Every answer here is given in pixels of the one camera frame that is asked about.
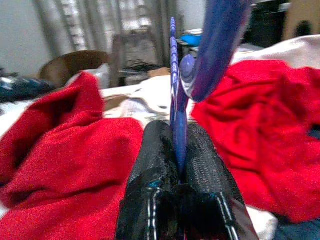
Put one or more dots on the white garment dark stripes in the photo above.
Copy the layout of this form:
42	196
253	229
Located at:
150	90

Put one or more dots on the blue denim jeans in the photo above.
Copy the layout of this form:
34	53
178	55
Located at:
300	230

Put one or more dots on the brown wooden chair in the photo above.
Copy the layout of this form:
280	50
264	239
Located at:
75	60

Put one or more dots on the purple plastic hanger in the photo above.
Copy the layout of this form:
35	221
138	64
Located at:
180	140

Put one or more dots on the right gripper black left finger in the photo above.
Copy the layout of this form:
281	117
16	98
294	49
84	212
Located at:
150	162

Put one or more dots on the grey curtain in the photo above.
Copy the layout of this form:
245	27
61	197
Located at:
100	20

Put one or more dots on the dark blue bag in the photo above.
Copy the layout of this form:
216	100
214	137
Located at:
25	87

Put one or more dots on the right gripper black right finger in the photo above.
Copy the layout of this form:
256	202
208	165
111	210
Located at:
207	170

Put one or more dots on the blue plastic item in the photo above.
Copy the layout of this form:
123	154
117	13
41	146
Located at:
191	39

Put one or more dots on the red T-shirt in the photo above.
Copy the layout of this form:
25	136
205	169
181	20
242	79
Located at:
75	162

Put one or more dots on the black cabinet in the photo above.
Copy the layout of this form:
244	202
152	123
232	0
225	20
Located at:
265	22

